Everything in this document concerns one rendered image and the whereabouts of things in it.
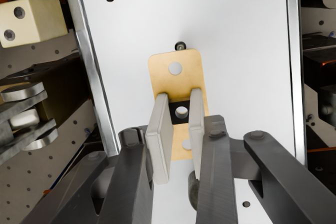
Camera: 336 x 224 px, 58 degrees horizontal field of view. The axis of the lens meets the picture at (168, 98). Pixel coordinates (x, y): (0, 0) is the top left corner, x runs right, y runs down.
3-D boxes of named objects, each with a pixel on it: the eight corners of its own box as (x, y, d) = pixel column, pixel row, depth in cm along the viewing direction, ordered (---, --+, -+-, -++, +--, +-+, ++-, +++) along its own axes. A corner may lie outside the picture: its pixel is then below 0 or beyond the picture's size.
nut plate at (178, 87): (214, 154, 24) (216, 162, 22) (166, 159, 24) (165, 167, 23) (199, 46, 21) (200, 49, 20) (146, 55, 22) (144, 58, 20)
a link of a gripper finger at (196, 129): (187, 129, 15) (203, 127, 15) (190, 88, 21) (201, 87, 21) (196, 181, 16) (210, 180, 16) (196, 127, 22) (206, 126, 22)
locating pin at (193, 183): (216, 183, 37) (221, 220, 31) (190, 186, 37) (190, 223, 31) (213, 160, 36) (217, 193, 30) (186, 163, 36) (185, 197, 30)
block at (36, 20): (128, 17, 59) (40, 42, 25) (111, 20, 60) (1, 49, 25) (124, -2, 58) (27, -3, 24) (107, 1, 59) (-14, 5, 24)
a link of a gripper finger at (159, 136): (169, 184, 16) (155, 186, 16) (173, 130, 23) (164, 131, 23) (158, 132, 15) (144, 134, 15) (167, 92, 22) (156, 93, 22)
